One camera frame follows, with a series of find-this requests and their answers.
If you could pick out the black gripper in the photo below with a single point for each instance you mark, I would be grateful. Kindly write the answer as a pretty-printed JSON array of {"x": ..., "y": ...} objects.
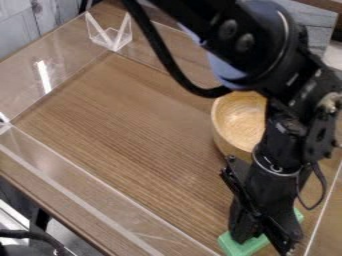
[{"x": 265, "y": 187}]

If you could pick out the green rectangular block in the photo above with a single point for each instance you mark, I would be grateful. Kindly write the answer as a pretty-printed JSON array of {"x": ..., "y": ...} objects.
[{"x": 245, "y": 245}]

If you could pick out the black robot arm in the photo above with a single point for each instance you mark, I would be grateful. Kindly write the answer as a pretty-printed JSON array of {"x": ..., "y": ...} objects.
[{"x": 258, "y": 52}]

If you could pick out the brown wooden bowl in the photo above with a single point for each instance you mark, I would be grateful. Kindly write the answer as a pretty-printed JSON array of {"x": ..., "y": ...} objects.
[{"x": 238, "y": 123}]

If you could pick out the clear acrylic tray wall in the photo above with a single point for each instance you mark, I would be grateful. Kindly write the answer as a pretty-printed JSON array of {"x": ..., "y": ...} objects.
[{"x": 107, "y": 218}]

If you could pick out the clear acrylic corner bracket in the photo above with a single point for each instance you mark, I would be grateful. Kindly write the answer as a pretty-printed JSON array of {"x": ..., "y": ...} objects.
[{"x": 110, "y": 38}]

